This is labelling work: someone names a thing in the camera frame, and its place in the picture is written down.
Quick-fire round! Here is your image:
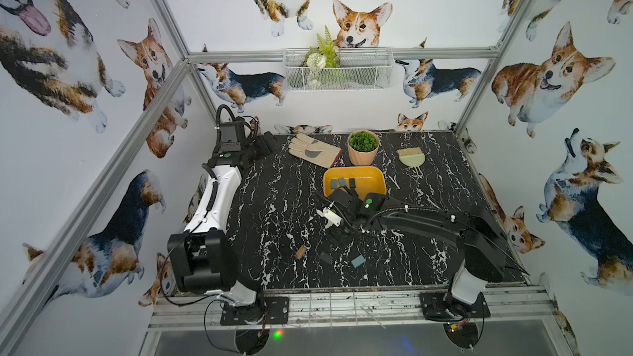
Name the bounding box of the pink pot green plant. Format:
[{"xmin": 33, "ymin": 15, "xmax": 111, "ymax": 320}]
[{"xmin": 347, "ymin": 130, "xmax": 380, "ymax": 166}]

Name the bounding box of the white wire wall basket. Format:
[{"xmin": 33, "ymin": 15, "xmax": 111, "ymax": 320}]
[{"xmin": 283, "ymin": 48, "xmax": 395, "ymax": 91}]

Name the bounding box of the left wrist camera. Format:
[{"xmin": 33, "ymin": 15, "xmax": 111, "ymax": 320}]
[{"xmin": 219, "ymin": 120, "xmax": 247, "ymax": 151}]

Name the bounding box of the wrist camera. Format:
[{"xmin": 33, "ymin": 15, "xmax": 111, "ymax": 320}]
[
  {"xmin": 316, "ymin": 208, "xmax": 343, "ymax": 229},
  {"xmin": 219, "ymin": 120, "xmax": 247, "ymax": 151}
]

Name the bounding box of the yellow storage box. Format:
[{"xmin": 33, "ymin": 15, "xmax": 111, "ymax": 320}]
[{"xmin": 323, "ymin": 166, "xmax": 387, "ymax": 199}]

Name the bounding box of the aluminium front rail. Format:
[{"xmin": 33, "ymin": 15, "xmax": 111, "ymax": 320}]
[{"xmin": 148, "ymin": 287, "xmax": 556, "ymax": 332}]

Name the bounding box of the artificial fern and flower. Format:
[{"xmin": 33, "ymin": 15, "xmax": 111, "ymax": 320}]
[{"xmin": 302, "ymin": 26, "xmax": 341, "ymax": 89}]

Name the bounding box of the orange white eraser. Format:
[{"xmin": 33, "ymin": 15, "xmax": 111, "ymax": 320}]
[{"xmin": 295, "ymin": 246, "xmax": 308, "ymax": 260}]

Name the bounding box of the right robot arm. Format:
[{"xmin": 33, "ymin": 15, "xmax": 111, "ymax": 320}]
[{"xmin": 313, "ymin": 186, "xmax": 511, "ymax": 325}]

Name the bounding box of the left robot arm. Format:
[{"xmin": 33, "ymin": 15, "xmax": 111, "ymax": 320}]
[{"xmin": 167, "ymin": 132, "xmax": 278, "ymax": 324}]

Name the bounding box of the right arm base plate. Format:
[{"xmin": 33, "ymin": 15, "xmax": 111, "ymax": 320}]
[{"xmin": 419, "ymin": 291, "xmax": 491, "ymax": 323}]

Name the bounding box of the beige work glove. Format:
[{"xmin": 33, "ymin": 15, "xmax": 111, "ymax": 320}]
[{"xmin": 288, "ymin": 133, "xmax": 342, "ymax": 169}]

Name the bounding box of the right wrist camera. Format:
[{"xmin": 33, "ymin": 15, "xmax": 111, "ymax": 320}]
[{"xmin": 316, "ymin": 208, "xmax": 343, "ymax": 229}]

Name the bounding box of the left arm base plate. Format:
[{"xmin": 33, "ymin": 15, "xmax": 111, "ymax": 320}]
[{"xmin": 220, "ymin": 297, "xmax": 290, "ymax": 326}]

